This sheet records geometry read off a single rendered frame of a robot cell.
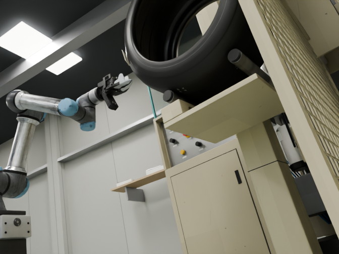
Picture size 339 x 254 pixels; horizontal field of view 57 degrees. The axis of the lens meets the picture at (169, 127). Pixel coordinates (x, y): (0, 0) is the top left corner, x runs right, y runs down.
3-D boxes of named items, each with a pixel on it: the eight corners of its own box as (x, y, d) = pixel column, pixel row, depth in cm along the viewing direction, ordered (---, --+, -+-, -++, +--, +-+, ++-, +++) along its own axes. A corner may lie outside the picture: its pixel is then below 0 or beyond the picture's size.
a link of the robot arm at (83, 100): (87, 114, 162) (87, 100, 165) (101, 107, 156) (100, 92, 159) (74, 110, 156) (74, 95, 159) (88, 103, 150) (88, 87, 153)
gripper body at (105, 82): (110, 72, 144) (94, 82, 151) (111, 89, 141) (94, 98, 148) (122, 77, 150) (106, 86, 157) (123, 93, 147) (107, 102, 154)
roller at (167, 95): (215, 109, 141) (221, 115, 138) (209, 117, 142) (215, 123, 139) (167, 87, 114) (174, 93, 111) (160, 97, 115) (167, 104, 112)
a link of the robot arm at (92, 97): (89, 102, 150) (102, 106, 157) (95, 98, 148) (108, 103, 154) (88, 88, 153) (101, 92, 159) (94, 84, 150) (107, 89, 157)
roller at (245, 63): (269, 93, 126) (266, 84, 128) (280, 89, 124) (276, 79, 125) (229, 64, 99) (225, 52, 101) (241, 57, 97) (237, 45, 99)
